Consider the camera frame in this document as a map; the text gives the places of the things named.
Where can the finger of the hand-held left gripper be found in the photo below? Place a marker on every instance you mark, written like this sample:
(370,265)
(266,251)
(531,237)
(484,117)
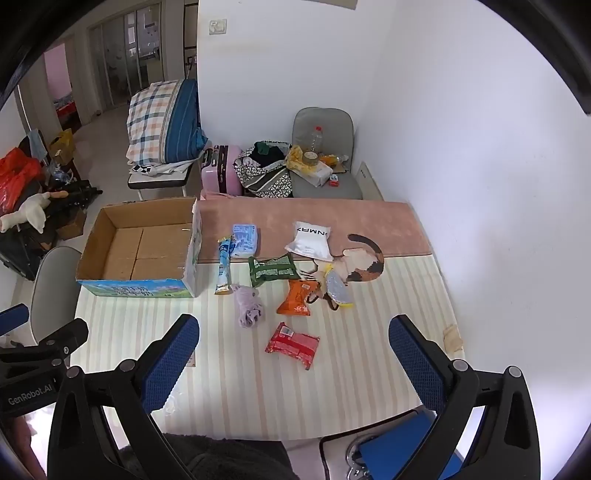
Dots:
(14,316)
(60,336)

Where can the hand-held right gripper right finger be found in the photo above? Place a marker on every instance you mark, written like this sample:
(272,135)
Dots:
(415,364)

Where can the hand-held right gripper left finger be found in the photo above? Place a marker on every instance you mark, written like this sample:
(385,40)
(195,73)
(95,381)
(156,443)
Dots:
(171,364)

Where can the purple packet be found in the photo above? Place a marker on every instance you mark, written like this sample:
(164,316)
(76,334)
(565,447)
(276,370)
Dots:
(247,304)

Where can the silver yellow-edged packet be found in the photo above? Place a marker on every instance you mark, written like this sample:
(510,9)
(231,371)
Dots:
(337,288)

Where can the long blue snack packet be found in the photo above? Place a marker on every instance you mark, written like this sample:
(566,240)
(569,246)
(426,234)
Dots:
(225,267)

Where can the red snack packet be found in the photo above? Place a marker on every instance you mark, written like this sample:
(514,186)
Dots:
(293,344)

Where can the orange snack packet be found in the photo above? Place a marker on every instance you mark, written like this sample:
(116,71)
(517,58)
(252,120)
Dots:
(295,300)

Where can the green snack packet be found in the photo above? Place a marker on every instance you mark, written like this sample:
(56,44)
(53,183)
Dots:
(272,270)

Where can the light blue tissue pack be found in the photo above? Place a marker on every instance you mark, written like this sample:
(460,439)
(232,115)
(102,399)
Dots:
(244,237)

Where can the white plastic packet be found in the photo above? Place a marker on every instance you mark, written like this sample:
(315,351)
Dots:
(308,242)

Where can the person's left forearm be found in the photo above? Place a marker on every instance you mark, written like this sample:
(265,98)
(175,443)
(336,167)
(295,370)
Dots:
(23,443)

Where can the beige tape piece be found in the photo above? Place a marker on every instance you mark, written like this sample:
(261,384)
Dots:
(452,339)

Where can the white round-back chair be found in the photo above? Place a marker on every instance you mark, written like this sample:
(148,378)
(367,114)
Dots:
(53,286)

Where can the dark fleece cloth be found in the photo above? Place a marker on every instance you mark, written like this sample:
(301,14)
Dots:
(217,457)

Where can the small brown cardboard box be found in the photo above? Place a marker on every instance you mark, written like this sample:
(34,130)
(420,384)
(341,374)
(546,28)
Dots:
(71,226)

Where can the white plush toy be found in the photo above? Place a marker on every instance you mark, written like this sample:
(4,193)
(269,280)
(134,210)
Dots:
(32,210)

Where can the black tripod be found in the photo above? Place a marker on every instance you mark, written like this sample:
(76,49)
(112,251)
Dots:
(76,191)

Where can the red plastic bag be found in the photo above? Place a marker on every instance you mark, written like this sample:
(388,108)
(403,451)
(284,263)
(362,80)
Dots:
(14,175)

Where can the white chair with quilts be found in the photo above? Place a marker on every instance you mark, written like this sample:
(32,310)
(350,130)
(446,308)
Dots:
(157,181)

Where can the white flat board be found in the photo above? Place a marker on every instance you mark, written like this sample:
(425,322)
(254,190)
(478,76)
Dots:
(369,182)

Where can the pink suitcase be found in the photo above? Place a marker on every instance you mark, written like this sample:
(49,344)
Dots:
(221,170)

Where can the black white patterned bag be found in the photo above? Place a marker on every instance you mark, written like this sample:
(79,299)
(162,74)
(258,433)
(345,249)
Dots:
(268,182)

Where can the white wrapped package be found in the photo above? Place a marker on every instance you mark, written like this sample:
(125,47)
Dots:
(318,174)

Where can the brown tape roll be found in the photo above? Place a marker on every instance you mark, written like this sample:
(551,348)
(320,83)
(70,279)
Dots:
(310,159)

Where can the plaid quilt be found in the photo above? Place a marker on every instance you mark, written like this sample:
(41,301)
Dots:
(152,120)

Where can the yellow plastic bag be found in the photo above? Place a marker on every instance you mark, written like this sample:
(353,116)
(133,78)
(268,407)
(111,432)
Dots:
(294,157)

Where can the clear plastic bottle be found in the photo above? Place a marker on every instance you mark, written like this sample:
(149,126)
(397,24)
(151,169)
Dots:
(316,138)

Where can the blue striped quilt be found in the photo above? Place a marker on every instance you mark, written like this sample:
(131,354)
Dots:
(184,115)

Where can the grey padded chair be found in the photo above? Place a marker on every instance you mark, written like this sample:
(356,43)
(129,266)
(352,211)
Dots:
(332,124)

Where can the glass sliding door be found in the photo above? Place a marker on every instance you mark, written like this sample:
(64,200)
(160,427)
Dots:
(120,55)

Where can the white wall switch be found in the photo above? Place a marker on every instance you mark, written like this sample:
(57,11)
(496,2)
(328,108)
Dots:
(218,26)

